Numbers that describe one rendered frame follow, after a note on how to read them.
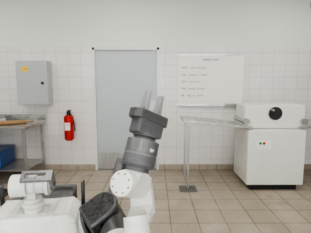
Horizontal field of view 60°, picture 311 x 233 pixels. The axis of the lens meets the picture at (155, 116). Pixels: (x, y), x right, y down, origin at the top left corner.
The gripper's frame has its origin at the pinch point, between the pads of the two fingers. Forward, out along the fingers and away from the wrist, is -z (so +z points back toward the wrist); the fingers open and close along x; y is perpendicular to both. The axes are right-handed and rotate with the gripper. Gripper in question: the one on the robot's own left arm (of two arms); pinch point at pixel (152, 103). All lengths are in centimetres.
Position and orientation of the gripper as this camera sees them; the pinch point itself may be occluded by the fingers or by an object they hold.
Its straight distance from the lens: 76.5
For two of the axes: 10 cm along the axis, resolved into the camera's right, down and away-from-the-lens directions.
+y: -6.4, 0.3, 7.7
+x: -7.4, -3.1, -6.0
